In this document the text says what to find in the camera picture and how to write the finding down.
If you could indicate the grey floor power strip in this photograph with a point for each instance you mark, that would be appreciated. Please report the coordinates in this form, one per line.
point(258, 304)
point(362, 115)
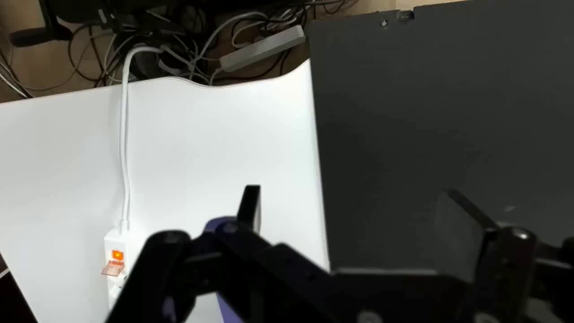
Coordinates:
point(262, 47)

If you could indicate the black table board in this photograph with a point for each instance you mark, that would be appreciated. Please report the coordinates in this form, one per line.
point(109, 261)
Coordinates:
point(441, 132)

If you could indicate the purple rectangular mat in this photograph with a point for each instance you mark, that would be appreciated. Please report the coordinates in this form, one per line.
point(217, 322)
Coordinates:
point(215, 227)

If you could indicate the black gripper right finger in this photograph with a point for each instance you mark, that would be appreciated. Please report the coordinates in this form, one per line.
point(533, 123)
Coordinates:
point(495, 270)

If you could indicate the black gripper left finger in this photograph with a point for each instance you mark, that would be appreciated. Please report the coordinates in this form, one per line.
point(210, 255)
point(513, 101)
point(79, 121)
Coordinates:
point(197, 280)

